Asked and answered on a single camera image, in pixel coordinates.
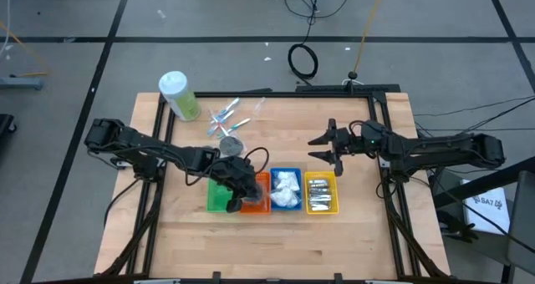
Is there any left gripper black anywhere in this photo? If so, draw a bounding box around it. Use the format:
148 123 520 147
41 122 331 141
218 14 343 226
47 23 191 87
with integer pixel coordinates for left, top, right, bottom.
211 155 265 214

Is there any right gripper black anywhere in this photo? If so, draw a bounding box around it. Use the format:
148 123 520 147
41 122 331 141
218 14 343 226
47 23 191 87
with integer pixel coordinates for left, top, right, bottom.
308 118 357 178

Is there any teal white toothbrush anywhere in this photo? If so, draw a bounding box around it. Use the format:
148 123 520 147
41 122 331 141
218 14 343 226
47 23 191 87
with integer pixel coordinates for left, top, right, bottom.
227 117 252 134

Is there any orange plastic basket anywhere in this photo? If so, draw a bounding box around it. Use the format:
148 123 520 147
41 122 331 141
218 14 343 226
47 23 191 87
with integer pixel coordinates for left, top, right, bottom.
239 170 273 216

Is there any yellow plastic basket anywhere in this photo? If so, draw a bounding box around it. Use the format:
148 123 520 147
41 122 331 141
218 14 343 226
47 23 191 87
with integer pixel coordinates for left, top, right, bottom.
303 170 339 216

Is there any green plastic basket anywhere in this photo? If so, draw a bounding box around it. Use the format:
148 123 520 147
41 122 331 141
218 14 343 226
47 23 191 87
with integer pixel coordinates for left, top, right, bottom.
206 175 242 214

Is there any blue plastic basket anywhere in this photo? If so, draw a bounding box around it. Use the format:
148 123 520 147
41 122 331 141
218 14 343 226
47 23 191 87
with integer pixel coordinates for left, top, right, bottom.
269 167 303 212

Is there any red white toothbrush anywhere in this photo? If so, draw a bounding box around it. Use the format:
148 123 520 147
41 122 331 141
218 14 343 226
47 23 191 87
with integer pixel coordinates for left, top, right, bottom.
215 119 232 138

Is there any empty clear plastic wrapper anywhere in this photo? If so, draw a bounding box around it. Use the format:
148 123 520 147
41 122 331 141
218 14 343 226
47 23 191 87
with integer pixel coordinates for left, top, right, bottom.
252 96 268 117

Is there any blue striped white toothbrush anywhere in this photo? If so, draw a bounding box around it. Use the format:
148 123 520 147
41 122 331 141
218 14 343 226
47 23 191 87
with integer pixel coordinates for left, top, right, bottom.
210 109 236 125

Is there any white green wipes canister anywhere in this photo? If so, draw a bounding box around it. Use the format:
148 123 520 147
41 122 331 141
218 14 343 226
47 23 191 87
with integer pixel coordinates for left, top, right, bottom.
157 69 202 123

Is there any black floor clamp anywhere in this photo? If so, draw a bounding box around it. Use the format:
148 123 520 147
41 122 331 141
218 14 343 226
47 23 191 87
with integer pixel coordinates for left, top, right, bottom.
436 210 480 244

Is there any black diagonal beam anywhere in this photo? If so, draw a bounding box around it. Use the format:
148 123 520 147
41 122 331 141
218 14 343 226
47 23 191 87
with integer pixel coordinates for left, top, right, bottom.
432 155 535 208

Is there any white printed cardboard box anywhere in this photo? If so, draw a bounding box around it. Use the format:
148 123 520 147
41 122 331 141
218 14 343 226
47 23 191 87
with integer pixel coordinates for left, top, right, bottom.
459 179 513 235

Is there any grey chair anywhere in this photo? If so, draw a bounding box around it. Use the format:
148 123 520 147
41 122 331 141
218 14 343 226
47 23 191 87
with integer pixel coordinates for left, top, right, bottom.
507 170 535 272

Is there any grey metal floor beam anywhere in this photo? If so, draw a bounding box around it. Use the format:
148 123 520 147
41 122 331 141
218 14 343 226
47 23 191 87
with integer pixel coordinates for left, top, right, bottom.
0 77 43 91

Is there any black aluminium rig frame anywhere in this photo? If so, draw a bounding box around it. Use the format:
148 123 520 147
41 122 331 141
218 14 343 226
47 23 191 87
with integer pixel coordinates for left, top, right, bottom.
99 83 451 284

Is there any black hanging coiled cable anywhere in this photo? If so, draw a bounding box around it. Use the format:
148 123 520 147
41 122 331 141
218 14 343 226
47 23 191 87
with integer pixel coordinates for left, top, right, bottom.
287 0 323 87

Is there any yellow hanging cable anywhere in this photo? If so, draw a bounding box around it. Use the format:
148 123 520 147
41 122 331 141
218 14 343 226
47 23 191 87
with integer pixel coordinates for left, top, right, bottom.
353 0 388 74

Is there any yellow floor strap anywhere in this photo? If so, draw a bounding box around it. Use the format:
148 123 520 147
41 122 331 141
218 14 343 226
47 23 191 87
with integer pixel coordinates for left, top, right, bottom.
0 23 51 79

